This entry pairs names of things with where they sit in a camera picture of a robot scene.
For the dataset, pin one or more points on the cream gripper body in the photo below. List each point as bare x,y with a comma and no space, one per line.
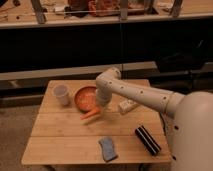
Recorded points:
103,107

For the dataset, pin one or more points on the orange pepper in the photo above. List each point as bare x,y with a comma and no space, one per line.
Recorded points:
91,113

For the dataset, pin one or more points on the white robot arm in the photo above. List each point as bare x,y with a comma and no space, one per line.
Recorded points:
192,147

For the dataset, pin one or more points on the orange ceramic bowl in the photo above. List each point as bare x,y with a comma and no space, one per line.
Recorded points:
85,99

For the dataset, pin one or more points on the white tube bottle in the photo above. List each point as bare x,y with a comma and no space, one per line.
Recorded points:
126,106

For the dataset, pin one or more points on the blue sponge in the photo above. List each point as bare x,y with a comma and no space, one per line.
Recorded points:
108,150

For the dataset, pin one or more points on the wooden table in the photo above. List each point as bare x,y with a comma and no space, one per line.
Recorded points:
60,136

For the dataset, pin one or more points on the translucent plastic cup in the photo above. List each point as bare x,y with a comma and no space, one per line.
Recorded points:
61,93

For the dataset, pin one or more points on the black striped box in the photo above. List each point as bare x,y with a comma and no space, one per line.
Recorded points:
149,142

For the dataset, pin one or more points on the wooden shelf with clutter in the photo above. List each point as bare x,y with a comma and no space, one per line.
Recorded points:
46,13

